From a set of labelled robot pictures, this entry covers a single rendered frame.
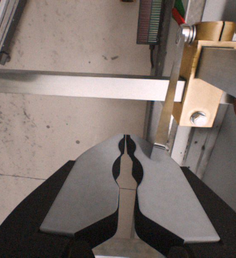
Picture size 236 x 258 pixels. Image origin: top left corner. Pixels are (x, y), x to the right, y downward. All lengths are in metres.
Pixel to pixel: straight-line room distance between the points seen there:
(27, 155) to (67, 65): 0.82
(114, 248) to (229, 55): 0.30
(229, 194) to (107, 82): 0.47
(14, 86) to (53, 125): 1.05
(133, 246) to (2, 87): 0.32
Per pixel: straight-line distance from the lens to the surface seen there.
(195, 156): 0.65
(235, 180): 0.57
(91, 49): 1.12
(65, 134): 1.34
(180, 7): 0.35
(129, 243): 0.34
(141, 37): 0.40
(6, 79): 0.30
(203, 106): 0.27
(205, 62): 0.23
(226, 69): 0.19
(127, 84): 0.25
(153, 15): 0.41
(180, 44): 0.22
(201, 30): 0.26
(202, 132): 0.60
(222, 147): 0.61
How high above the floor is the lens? 1.10
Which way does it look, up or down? 62 degrees down
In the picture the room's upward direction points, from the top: 175 degrees counter-clockwise
